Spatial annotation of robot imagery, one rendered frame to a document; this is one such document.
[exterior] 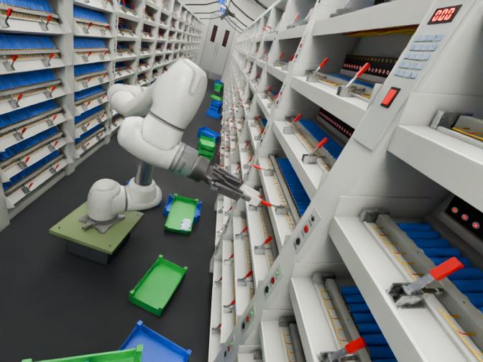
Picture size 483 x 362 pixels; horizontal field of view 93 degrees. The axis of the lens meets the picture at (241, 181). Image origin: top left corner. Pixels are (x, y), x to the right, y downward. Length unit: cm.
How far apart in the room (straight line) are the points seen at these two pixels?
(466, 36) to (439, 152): 17
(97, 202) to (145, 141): 87
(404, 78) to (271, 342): 67
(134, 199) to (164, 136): 89
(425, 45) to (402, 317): 40
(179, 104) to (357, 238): 49
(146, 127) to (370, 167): 51
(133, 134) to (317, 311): 59
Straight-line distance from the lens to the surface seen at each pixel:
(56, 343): 150
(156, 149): 63
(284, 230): 73
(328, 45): 113
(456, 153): 38
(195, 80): 62
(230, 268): 136
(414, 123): 48
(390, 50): 97
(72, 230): 159
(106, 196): 144
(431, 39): 50
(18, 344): 154
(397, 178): 52
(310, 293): 61
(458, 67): 49
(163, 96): 62
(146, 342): 147
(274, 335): 76
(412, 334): 39
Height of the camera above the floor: 135
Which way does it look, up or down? 28 degrees down
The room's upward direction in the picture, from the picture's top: 22 degrees clockwise
